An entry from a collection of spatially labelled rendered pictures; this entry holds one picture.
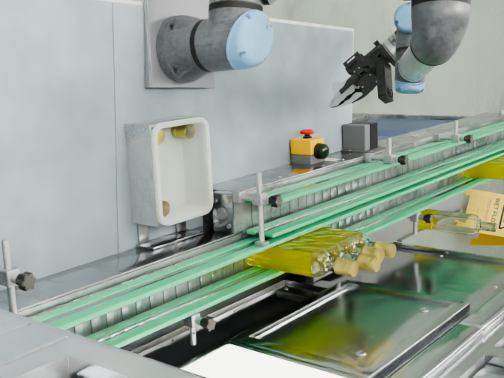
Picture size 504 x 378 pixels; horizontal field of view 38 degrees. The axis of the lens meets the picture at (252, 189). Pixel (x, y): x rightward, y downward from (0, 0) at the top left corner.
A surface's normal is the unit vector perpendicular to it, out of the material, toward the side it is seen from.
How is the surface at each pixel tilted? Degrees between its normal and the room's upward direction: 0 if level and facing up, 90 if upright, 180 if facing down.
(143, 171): 90
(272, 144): 0
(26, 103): 0
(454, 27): 42
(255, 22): 3
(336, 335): 90
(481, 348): 90
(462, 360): 90
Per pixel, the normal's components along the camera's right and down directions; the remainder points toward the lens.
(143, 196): -0.62, 0.18
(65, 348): -0.04, -0.98
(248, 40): 0.77, 0.15
